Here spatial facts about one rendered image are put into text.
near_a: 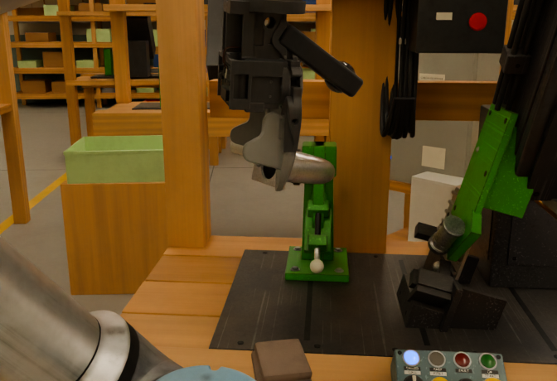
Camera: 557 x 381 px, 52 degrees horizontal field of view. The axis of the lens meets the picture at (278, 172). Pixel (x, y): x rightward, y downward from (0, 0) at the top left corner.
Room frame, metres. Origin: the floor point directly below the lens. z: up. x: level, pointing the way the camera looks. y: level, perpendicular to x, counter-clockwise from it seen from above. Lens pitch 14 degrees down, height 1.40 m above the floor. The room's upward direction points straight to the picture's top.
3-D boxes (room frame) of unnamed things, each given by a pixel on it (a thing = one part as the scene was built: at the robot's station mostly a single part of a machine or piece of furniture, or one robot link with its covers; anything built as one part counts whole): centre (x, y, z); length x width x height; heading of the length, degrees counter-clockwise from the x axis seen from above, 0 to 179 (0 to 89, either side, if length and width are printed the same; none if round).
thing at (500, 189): (0.93, -0.37, 1.17); 0.13 x 0.12 x 0.20; 85
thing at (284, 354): (0.75, 0.00, 0.91); 0.10 x 0.08 x 0.03; 8
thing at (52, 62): (10.27, 3.18, 1.11); 3.01 x 0.54 x 2.23; 93
